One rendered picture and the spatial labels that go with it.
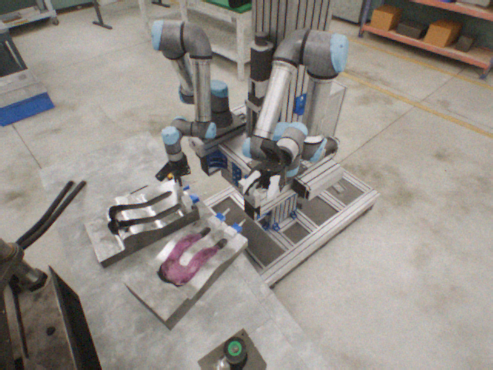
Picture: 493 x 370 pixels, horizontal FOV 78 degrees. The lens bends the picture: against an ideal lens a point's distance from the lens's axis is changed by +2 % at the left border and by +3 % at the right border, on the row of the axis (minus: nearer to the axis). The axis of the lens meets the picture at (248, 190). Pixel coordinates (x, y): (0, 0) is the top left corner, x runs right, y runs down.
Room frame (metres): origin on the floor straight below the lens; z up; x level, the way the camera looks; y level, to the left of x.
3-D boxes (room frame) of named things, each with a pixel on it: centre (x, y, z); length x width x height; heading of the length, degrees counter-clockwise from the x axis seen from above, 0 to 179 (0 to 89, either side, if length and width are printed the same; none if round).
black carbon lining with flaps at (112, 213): (0.93, 0.51, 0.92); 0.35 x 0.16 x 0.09; 125
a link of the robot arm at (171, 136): (1.11, 0.35, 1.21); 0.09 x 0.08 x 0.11; 172
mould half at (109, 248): (0.93, 0.53, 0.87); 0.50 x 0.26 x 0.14; 125
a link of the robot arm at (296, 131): (0.83, -0.15, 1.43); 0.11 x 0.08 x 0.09; 155
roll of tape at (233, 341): (0.31, 0.05, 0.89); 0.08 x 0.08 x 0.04
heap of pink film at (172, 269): (0.69, 0.26, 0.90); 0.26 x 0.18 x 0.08; 142
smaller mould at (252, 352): (0.28, 0.06, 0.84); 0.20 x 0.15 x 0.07; 125
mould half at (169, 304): (0.68, 0.26, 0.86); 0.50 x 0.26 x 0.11; 142
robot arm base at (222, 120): (1.51, 0.16, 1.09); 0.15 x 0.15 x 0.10
